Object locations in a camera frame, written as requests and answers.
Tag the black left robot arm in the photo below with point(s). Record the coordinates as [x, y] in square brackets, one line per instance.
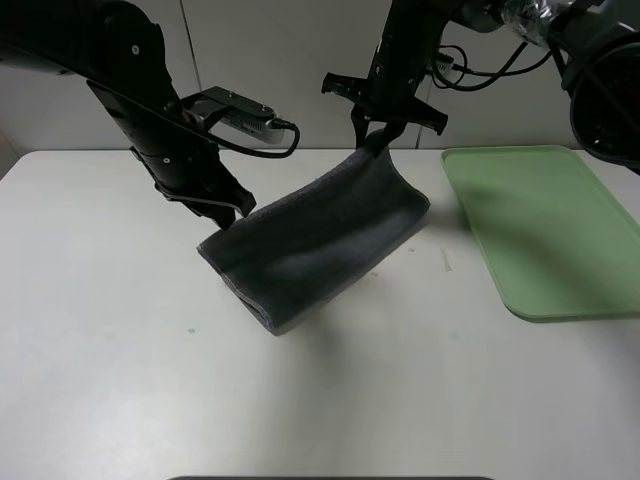
[121, 54]

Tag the grey towel with orange stripes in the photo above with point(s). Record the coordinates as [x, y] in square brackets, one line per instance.
[296, 254]

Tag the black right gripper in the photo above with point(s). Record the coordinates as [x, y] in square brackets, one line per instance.
[409, 40]

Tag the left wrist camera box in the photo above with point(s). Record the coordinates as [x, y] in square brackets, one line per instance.
[218, 105]

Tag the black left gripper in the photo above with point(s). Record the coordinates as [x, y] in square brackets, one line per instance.
[185, 167]

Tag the green plastic tray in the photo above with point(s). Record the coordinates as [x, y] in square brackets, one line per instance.
[558, 245]

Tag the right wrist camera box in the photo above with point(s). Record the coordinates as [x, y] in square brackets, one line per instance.
[442, 63]

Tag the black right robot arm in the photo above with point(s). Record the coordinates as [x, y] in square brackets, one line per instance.
[594, 45]

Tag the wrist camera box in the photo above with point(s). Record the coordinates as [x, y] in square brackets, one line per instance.
[218, 105]
[442, 63]

